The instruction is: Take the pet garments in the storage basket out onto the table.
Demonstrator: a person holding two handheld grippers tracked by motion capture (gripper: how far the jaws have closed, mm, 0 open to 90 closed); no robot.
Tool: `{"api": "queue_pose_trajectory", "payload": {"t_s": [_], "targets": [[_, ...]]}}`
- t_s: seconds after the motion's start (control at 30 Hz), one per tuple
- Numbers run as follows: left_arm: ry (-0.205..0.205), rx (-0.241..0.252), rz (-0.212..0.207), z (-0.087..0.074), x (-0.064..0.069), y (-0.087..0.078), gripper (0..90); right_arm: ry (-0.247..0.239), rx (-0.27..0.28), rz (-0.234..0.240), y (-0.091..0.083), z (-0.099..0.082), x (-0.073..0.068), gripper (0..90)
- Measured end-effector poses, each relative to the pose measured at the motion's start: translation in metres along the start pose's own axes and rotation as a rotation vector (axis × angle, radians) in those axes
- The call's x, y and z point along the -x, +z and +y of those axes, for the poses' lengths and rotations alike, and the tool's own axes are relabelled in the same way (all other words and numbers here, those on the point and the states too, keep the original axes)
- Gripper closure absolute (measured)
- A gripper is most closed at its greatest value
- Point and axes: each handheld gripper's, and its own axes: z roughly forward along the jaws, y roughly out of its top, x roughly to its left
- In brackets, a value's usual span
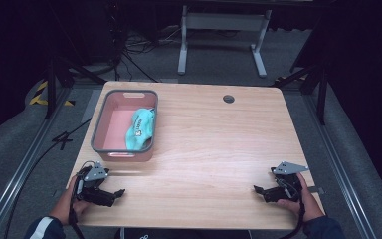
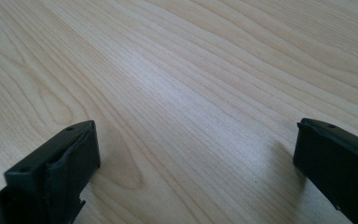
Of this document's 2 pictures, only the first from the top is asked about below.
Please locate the aluminium floor rail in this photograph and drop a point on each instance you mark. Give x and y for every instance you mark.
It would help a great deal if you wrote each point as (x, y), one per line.
(341, 172)
(20, 172)

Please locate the person's left hand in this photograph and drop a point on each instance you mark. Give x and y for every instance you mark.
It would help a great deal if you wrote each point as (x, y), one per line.
(65, 205)

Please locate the pink basket with grey rim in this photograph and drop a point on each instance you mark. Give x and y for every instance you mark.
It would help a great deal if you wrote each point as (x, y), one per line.
(116, 127)

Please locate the black tripod stand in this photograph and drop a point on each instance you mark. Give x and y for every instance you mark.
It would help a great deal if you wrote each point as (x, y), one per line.
(321, 89)
(51, 86)

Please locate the grey metal desk frame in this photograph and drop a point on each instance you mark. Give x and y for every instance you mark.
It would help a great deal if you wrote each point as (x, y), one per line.
(225, 21)

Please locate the person's right hand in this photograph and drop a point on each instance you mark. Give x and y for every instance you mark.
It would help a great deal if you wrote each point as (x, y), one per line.
(306, 202)

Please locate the teal printed cloth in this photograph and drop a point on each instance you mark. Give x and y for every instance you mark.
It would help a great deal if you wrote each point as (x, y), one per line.
(141, 131)

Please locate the grey tape strip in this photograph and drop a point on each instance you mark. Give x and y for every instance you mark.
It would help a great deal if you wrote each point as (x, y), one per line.
(315, 190)

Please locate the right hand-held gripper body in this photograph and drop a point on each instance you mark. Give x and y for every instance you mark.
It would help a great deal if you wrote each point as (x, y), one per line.
(286, 189)

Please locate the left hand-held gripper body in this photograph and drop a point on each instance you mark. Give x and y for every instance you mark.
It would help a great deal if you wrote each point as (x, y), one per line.
(94, 186)

